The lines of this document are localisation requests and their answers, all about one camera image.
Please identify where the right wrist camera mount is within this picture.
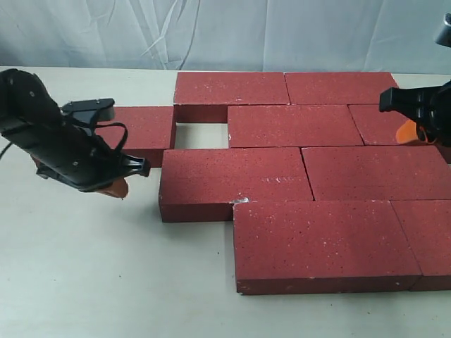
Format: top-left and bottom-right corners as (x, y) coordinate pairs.
(434, 13), (451, 48)

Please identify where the right edge red brick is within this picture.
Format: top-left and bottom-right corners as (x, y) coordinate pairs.
(347, 104), (451, 165)

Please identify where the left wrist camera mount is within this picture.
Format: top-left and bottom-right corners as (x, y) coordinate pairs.
(61, 98), (115, 136)

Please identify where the chipped red brick white spot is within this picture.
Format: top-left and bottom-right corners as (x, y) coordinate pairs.
(159, 148), (313, 223)

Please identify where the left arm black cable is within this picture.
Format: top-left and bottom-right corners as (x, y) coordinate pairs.
(0, 112), (128, 159)

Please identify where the grey fabric backdrop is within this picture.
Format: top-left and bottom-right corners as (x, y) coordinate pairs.
(1, 1), (450, 74)

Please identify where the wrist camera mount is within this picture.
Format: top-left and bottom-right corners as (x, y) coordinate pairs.
(434, 13), (451, 48)
(61, 98), (115, 136)

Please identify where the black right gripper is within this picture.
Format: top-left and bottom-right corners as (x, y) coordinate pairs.
(378, 81), (450, 144)

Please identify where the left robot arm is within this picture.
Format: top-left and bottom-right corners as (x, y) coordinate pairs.
(1, 68), (151, 199)

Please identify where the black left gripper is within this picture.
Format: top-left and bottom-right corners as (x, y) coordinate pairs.
(1, 115), (151, 199)

